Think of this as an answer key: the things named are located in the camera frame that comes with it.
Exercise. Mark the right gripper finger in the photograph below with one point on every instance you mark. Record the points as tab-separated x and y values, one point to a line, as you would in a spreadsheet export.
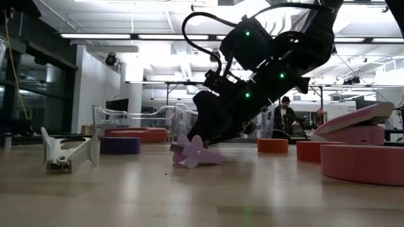
249	127
217	119

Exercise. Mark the red tape roll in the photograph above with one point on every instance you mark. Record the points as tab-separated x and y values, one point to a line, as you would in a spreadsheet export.
307	152

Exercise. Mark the red stapler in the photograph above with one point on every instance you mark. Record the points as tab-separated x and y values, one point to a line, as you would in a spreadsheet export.
135	135

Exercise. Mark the pink stapler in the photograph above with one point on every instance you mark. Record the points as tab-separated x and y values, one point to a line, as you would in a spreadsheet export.
356	134

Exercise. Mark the purple tape roll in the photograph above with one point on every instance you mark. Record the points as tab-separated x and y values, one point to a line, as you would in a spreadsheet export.
120	145

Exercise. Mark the pink tape roll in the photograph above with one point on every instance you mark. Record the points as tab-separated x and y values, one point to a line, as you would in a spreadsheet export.
363	164

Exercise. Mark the pale grey-green staple remover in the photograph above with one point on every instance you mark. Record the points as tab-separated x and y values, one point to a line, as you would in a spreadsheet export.
79	154

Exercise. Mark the person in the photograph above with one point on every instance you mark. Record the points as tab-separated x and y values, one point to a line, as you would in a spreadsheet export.
284	118

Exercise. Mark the small red object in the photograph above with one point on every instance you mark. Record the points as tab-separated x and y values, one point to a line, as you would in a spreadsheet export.
320	115

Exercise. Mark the black computer monitor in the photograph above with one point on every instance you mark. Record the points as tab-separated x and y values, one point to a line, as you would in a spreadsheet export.
116	105
363	104

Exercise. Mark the brown cardboard box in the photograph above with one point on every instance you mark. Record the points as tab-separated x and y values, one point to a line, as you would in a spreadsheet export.
86	130

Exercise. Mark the long ceiling light bar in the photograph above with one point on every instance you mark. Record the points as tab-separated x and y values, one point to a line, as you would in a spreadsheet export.
94	36

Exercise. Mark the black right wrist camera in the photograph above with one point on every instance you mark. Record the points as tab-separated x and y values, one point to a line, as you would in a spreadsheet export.
246	47

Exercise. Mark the black hanging camera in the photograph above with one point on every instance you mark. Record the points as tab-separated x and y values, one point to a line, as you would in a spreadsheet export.
352	81
111	59
215	54

